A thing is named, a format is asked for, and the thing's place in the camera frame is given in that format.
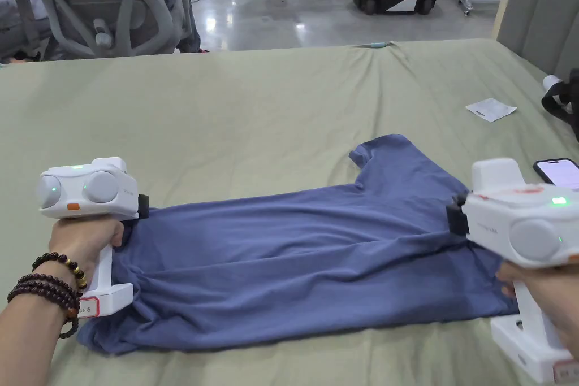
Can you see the black smartphone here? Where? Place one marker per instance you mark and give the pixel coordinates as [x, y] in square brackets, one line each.
[560, 174]

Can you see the person's left forearm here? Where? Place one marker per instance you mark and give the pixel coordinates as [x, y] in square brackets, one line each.
[31, 327]

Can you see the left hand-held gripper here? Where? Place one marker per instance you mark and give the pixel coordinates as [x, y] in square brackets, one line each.
[108, 198]

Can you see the grey padded headboard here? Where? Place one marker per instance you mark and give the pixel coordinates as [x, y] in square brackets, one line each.
[543, 10]

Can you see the dark blue shirt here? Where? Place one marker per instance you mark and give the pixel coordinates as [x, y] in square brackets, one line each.
[289, 264]

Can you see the person's left hand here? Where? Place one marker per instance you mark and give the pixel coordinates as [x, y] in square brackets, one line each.
[79, 243]

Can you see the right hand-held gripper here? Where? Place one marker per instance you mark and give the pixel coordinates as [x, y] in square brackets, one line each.
[515, 223]

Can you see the person's right hand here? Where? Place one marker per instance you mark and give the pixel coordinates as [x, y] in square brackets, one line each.
[549, 300]

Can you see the white paper card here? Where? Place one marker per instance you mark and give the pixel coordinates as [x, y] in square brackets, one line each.
[490, 109]

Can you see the bed with pale green sheet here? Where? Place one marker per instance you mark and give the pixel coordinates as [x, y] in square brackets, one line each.
[235, 123]

